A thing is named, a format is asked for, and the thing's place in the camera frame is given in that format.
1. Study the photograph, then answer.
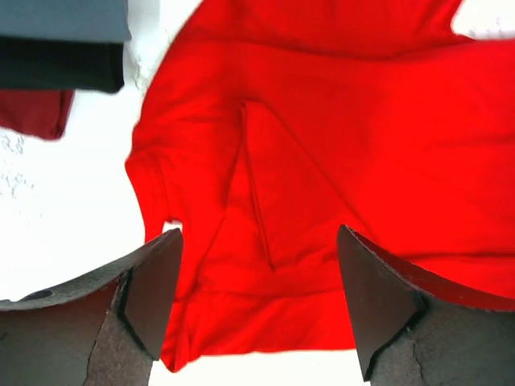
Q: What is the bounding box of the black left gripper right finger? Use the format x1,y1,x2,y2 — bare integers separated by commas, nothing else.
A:
337,225,514,386

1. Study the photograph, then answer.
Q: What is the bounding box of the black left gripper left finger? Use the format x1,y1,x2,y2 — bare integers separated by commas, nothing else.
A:
1,229,183,386

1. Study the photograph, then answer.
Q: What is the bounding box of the bright red t shirt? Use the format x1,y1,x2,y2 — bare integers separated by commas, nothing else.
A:
126,1,514,372

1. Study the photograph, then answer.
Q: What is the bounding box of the folded dark red t shirt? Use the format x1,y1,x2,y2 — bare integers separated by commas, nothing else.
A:
1,89,75,141

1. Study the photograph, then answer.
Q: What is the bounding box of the folded black t shirt lower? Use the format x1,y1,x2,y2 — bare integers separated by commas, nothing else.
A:
1,37,124,93

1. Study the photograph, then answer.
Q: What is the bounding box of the folded grey t shirt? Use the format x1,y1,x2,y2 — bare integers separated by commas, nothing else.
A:
1,0,130,43

